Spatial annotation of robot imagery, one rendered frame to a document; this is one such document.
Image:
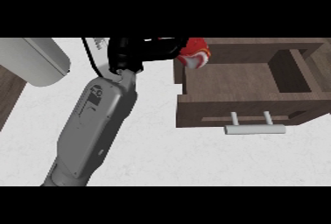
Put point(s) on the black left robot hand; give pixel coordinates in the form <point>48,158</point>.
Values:
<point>133,49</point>

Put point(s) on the red and white can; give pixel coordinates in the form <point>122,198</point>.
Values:
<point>195,51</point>

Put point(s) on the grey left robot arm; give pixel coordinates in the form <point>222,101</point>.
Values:
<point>95,122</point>

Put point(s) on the brown wooden drawer box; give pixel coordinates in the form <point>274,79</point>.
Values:
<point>228,78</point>

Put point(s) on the brown wooden drawer front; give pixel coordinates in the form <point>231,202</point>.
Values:
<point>259,106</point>

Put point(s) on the brown wooden cabinet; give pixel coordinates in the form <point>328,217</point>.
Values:
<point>321,67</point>

